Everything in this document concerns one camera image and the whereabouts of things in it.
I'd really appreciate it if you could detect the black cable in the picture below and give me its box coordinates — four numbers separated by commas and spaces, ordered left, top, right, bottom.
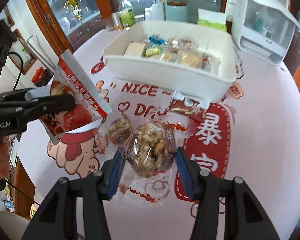
233, 49, 245, 81

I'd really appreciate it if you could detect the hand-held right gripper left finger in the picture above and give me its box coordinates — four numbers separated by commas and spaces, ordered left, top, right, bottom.
21, 146, 127, 240

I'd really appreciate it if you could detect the brown red snack packet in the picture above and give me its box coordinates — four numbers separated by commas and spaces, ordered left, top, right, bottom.
168, 95, 208, 123

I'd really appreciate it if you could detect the clear bag of beige snack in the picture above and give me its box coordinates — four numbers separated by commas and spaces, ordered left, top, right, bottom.
176, 49, 203, 69

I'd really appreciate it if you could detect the green candy packet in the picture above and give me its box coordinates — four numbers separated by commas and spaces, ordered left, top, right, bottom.
143, 47, 163, 58

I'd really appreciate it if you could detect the small metal tin can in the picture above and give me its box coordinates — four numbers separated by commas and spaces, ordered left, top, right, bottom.
111, 12, 122, 31

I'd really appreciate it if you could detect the clear bottle green label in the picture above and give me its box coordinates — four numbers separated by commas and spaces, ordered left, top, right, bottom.
118, 0, 136, 28

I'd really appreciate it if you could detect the person's left hand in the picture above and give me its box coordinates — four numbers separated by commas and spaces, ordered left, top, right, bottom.
0, 135, 11, 181

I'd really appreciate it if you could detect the large clear walnut snack packet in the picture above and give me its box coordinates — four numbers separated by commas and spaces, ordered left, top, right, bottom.
117, 119, 182, 203

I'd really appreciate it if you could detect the blue candy packet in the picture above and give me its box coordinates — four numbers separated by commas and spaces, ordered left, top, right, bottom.
148, 35, 165, 45

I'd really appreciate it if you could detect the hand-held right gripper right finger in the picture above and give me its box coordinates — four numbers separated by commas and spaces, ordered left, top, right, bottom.
175, 146, 278, 240

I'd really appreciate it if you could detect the white countertop appliance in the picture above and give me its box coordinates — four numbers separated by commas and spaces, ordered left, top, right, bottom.
226, 0, 300, 66

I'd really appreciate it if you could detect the small clear walnut snack packet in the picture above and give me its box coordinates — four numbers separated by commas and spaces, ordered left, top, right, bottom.
106, 116, 132, 145

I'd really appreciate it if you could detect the small glass cup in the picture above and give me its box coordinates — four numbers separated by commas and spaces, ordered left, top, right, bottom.
105, 17, 115, 32

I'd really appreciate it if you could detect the beige wafer packet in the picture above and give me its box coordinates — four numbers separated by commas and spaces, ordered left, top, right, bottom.
123, 41, 147, 57

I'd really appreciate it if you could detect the green tissue pack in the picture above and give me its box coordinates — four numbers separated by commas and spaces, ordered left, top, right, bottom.
197, 8, 227, 32

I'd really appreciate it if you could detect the red lid jar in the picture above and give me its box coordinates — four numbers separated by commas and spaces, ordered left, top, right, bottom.
31, 67, 51, 88

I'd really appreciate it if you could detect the red white snack packet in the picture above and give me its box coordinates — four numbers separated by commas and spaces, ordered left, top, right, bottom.
39, 49, 113, 145

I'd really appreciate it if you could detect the canister with brown lid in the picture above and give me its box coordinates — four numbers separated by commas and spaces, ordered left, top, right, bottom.
166, 2, 188, 22

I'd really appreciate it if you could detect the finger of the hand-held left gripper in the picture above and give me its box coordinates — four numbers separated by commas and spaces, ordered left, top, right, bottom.
0, 86, 51, 103
19, 94, 76, 121

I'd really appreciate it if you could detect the white plastic storage bin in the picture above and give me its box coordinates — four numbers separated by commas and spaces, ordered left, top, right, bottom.
102, 20, 238, 103

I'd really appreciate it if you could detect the white plastic bottle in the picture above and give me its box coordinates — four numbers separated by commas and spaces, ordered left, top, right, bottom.
152, 1, 166, 21

